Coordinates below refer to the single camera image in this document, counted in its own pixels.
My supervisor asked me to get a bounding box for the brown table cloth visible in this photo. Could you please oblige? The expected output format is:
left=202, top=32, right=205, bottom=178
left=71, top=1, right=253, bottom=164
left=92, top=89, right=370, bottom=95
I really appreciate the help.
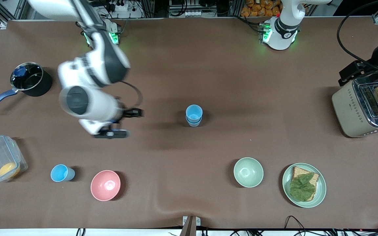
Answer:
left=0, top=17, right=378, bottom=230

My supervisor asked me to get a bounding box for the pale green plate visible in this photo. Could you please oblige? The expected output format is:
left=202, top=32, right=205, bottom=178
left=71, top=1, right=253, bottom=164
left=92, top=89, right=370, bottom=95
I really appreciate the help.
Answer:
left=282, top=163, right=327, bottom=208

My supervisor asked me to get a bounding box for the beige and chrome toaster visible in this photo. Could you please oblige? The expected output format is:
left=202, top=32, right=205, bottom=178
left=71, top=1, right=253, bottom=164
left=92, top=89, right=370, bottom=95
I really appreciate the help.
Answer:
left=332, top=76, right=378, bottom=138

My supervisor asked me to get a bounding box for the glass lid with blue knob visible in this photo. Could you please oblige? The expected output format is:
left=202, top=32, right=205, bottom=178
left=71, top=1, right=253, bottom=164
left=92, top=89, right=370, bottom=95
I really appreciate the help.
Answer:
left=10, top=62, right=44, bottom=91

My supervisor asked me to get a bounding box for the grey-blue plastic cup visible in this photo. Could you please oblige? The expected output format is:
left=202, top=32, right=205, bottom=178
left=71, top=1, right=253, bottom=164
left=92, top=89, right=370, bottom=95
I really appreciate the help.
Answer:
left=186, top=117, right=203, bottom=128

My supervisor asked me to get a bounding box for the bright blue plastic cup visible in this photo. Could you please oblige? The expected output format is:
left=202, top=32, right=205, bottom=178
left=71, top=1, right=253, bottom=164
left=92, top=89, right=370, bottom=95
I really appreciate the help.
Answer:
left=185, top=104, right=203, bottom=124
left=50, top=164, right=76, bottom=183

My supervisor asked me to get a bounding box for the pale green bowl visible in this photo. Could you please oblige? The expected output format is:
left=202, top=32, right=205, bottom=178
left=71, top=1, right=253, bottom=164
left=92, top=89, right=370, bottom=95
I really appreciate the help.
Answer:
left=233, top=157, right=264, bottom=188

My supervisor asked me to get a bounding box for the black pot with blue handle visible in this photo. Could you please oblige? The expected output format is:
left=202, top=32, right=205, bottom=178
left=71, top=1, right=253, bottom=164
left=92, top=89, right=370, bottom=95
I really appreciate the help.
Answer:
left=0, top=62, right=53, bottom=113

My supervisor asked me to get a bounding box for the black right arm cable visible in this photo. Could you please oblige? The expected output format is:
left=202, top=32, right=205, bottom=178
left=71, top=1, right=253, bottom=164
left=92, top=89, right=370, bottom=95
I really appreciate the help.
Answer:
left=118, top=80, right=143, bottom=112

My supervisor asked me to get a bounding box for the bag of orange buns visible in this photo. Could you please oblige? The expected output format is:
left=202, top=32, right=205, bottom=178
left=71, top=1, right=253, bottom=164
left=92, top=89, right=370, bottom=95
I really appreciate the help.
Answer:
left=240, top=0, right=282, bottom=17

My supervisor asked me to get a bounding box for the metal table clamp bracket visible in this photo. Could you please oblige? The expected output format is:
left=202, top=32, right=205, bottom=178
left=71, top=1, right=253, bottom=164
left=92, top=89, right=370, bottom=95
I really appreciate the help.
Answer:
left=180, top=215, right=201, bottom=236

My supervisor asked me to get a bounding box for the black looping floor cable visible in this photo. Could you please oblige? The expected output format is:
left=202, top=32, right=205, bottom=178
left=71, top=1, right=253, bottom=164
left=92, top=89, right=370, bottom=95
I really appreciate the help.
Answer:
left=284, top=215, right=308, bottom=230

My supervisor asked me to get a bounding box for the pink bowl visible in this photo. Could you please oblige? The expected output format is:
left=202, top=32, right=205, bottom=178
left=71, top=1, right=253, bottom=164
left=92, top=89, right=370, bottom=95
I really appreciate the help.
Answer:
left=90, top=170, right=121, bottom=202

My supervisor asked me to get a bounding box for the brown bread slice with lettuce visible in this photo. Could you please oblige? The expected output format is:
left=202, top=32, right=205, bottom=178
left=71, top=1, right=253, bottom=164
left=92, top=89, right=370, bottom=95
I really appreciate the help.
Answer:
left=291, top=166, right=320, bottom=202

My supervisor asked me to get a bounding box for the green lettuce leaf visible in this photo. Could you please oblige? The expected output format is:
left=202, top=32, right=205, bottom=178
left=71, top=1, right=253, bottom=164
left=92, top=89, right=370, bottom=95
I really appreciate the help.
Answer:
left=289, top=173, right=317, bottom=202

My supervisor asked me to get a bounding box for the orange round food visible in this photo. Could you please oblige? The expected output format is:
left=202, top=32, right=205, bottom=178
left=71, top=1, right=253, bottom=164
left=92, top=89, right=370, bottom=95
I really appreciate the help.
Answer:
left=0, top=162, right=21, bottom=179

